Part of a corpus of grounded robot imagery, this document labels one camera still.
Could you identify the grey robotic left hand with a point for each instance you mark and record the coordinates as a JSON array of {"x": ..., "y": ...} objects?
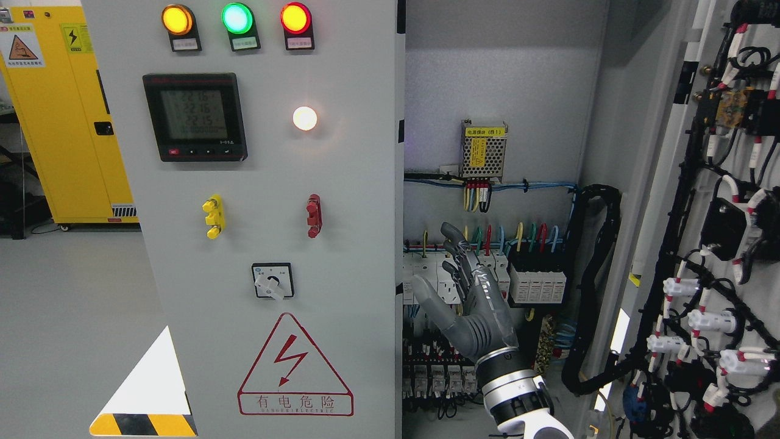
[{"x": 486, "y": 325}]

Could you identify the grey cabinet door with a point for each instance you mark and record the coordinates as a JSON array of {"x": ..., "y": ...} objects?
[
  {"x": 345, "y": 278},
  {"x": 676, "y": 313}
]

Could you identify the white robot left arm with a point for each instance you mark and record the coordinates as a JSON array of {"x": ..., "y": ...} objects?
[{"x": 516, "y": 397}]

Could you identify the red indicator light left door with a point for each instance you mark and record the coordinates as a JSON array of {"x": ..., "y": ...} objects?
[{"x": 298, "y": 27}]

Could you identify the green indicator light left door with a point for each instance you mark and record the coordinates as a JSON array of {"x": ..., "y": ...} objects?
[{"x": 240, "y": 24}]

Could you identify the yellow indicator light left door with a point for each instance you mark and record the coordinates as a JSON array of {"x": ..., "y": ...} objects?
[{"x": 181, "y": 26}]

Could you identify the lower row relays and breakers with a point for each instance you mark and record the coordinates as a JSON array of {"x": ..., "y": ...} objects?
[{"x": 435, "y": 374}]

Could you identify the upper row circuit breakers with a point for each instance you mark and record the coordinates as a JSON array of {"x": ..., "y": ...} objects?
[{"x": 429, "y": 267}]

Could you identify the black white surge protector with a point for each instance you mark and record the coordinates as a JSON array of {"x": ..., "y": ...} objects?
[{"x": 536, "y": 279}]

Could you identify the perforated metal power supply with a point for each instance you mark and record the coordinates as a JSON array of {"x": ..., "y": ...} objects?
[{"x": 484, "y": 143}]

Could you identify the red electric danger sticker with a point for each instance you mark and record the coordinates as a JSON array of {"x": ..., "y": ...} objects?
[{"x": 291, "y": 376}]

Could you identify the red test terminal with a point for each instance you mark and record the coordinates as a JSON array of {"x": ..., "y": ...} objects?
[{"x": 314, "y": 212}]

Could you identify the white indicator light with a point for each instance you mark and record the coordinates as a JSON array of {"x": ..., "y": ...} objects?
[{"x": 305, "y": 118}]

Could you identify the yellow test terminal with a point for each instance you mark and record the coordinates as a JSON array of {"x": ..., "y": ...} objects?
[{"x": 214, "y": 216}]

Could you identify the black digital power meter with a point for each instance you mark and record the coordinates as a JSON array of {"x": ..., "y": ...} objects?
[{"x": 196, "y": 117}]

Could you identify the yellow safety cabinet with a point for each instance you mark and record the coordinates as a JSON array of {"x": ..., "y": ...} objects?
[{"x": 53, "y": 77}]

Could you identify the white rotary selector switch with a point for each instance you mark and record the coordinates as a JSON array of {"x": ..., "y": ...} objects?
[{"x": 273, "y": 280}]

